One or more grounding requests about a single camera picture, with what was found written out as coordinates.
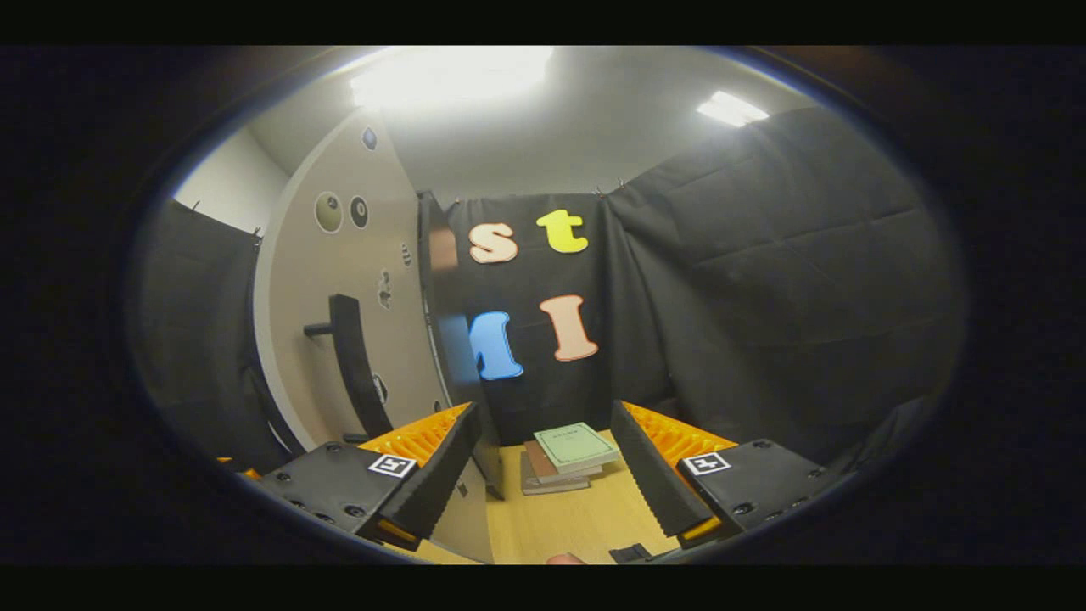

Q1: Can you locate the large ceiling light panel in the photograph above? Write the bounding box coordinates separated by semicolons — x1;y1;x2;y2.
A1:
350;47;554;109

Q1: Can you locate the black door handle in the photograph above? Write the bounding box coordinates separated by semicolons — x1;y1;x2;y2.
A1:
304;294;395;442

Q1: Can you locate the brown book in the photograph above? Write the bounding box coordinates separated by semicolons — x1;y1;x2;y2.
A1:
523;440;605;486

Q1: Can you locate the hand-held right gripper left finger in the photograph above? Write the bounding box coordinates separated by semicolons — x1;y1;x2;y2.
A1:
255;401;483;551

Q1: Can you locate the green book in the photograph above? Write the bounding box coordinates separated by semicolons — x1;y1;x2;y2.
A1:
533;422;620;474

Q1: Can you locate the grey cabinet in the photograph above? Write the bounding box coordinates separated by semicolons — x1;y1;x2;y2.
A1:
416;191;506;502

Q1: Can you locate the black backdrop cloth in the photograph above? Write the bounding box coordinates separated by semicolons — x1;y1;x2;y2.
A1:
132;106;968;476

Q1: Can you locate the narrow ceiling light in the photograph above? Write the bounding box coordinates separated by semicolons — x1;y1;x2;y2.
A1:
697;91;770;128

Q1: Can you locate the grey cabinet door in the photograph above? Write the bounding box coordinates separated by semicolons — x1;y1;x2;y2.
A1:
253;109;497;565

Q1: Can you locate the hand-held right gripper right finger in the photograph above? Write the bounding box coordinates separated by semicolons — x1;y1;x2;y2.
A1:
609;401;841;551

